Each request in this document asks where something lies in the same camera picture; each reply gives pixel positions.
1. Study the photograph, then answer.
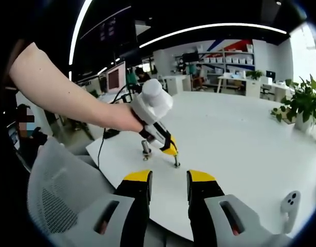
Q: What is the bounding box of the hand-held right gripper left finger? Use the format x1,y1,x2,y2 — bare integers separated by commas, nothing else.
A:
67,169,154,247

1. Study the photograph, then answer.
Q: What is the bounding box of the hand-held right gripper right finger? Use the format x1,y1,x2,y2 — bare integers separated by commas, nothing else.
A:
186,169,295,247

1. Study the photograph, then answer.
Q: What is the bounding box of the thick steel threaded stud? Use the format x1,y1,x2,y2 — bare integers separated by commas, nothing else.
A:
141,140,153,158

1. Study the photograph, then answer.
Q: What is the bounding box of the person's left hand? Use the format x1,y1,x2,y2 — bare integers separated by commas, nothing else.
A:
119,105,145,133

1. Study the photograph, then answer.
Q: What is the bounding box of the white low cabinet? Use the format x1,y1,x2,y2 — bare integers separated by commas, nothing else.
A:
163,75,185,95

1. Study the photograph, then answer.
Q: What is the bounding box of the black computer mouse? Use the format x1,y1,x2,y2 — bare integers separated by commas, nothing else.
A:
103,128,120,138

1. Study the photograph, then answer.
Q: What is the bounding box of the computer monitor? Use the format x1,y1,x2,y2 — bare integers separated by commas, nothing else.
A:
106,61,127,94

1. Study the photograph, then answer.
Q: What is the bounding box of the black screen on stand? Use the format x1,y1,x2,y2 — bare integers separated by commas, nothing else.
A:
182,51,199,62

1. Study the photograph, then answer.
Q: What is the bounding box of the grey mesh office chair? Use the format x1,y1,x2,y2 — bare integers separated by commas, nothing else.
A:
26,136,117,236

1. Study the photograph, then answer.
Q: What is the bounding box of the white office desk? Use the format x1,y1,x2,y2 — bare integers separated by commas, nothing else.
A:
216,73,262,96

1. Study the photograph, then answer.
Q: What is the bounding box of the hanging dark display screen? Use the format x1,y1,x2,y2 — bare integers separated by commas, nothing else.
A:
99,17,117,42

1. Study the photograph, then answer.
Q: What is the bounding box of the storage shelf with white bins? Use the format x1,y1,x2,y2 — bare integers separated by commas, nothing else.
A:
173,43,256,78

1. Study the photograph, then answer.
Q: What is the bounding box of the white game controller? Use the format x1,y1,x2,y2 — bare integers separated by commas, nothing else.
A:
280,190,302,232

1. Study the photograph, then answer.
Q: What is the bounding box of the long arc ceiling light strip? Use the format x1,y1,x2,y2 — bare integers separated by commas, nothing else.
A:
139,23,288,49

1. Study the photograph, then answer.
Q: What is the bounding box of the white desk drawer unit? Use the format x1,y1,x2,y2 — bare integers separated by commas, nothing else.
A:
244,78,262,99

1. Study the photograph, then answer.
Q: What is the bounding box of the small desk plant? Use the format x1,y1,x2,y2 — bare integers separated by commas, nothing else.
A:
246,69,264,80

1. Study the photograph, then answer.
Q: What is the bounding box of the black office chair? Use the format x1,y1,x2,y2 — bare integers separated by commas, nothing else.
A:
260,84,273,100

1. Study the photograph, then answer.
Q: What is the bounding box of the potted green plant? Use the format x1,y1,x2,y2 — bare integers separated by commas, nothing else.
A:
270,74,316,133

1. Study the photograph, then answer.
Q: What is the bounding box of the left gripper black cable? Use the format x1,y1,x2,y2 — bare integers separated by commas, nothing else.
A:
97,84,134,169

